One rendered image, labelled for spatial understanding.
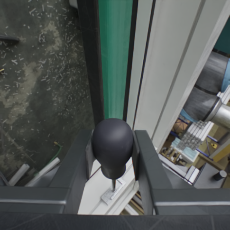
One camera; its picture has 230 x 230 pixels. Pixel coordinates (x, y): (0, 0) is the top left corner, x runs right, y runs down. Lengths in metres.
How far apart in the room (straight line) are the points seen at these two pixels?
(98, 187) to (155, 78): 0.21
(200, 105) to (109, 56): 0.76
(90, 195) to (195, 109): 0.72
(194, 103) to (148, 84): 0.67
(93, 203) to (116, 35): 0.26
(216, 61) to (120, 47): 0.73
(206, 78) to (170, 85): 0.65
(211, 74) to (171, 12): 0.69
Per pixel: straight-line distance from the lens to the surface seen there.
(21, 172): 1.16
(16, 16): 1.08
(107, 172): 0.18
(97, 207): 0.32
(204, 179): 0.44
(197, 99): 0.90
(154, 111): 0.28
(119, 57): 0.19
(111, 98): 0.22
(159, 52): 0.22
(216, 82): 0.88
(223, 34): 0.97
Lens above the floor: 0.97
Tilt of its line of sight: 23 degrees down
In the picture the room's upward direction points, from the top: 125 degrees clockwise
